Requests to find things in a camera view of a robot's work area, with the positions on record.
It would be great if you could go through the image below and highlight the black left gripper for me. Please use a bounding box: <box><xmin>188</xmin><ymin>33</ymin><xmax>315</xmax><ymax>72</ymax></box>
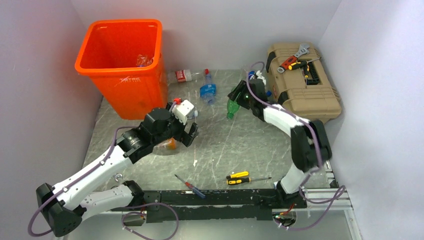
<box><xmin>152</xmin><ymin>102</ymin><xmax>198</xmax><ymax>146</ymax></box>

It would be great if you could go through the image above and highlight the green plastic bottle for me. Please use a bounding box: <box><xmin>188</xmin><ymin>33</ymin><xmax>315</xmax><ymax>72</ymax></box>
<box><xmin>226</xmin><ymin>99</ymin><xmax>240</xmax><ymax>120</ymax></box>

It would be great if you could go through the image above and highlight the crushed orange label bottle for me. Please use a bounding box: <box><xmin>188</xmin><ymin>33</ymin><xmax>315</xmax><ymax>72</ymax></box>
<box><xmin>153</xmin><ymin>138</ymin><xmax>177</xmax><ymax>156</ymax></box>

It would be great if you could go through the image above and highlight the red label clear bottle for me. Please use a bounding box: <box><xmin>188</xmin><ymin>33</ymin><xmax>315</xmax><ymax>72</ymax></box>
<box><xmin>167</xmin><ymin>68</ymin><xmax>210</xmax><ymax>84</ymax></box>

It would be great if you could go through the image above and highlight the blue label clear bottle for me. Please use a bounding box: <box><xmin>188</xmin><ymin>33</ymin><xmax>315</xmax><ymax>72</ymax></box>
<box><xmin>136</xmin><ymin>54</ymin><xmax>155</xmax><ymax>68</ymax></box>

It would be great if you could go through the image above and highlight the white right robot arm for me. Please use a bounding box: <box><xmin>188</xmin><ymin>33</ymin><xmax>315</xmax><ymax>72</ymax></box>
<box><xmin>227</xmin><ymin>79</ymin><xmax>332</xmax><ymax>208</ymax></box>

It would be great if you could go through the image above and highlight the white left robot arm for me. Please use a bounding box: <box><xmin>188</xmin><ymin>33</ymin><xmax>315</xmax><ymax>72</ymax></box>
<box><xmin>36</xmin><ymin>101</ymin><xmax>198</xmax><ymax>237</ymax></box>

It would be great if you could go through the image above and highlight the orange plastic bin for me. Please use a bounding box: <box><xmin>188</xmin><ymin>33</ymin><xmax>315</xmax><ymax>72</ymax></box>
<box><xmin>74</xmin><ymin>19</ymin><xmax>168</xmax><ymax>120</ymax></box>

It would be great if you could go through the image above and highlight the blue label crushed bottle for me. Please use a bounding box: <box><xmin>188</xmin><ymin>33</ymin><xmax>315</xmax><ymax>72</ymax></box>
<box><xmin>199</xmin><ymin>73</ymin><xmax>217</xmax><ymax>105</ymax></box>

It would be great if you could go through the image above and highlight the red blue screwdriver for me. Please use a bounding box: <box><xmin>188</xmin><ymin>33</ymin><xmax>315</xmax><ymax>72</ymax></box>
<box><xmin>174</xmin><ymin>174</ymin><xmax>206</xmax><ymax>199</ymax></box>

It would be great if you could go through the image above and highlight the black yellow screwdriver on table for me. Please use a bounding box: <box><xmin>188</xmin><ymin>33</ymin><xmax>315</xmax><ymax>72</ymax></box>
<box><xmin>226</xmin><ymin>177</ymin><xmax>271</xmax><ymax>186</ymax></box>

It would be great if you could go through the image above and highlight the tan plastic toolbox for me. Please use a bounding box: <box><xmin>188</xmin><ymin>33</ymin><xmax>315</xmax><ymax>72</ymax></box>
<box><xmin>265</xmin><ymin>42</ymin><xmax>342</xmax><ymax>123</ymax></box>

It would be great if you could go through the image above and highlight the yellow black screwdriver on toolbox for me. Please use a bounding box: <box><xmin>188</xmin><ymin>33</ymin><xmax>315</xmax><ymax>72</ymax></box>
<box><xmin>288</xmin><ymin>57</ymin><xmax>320</xmax><ymax>70</ymax></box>

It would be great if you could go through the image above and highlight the silver adjustable wrench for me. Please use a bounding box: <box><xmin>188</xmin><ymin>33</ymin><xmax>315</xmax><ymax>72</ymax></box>
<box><xmin>293</xmin><ymin>43</ymin><xmax>310</xmax><ymax>59</ymax></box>

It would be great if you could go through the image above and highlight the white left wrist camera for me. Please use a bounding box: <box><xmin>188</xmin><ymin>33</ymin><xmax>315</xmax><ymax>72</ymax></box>
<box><xmin>171</xmin><ymin>99</ymin><xmax>196</xmax><ymax>125</ymax></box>

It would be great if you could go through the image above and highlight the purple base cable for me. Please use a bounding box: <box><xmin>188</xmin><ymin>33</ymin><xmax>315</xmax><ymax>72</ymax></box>
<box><xmin>121</xmin><ymin>202</ymin><xmax>180</xmax><ymax>240</ymax></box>

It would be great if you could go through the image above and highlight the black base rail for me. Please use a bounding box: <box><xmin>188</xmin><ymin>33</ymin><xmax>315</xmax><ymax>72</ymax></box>
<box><xmin>130</xmin><ymin>188</ymin><xmax>307</xmax><ymax>223</ymax></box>

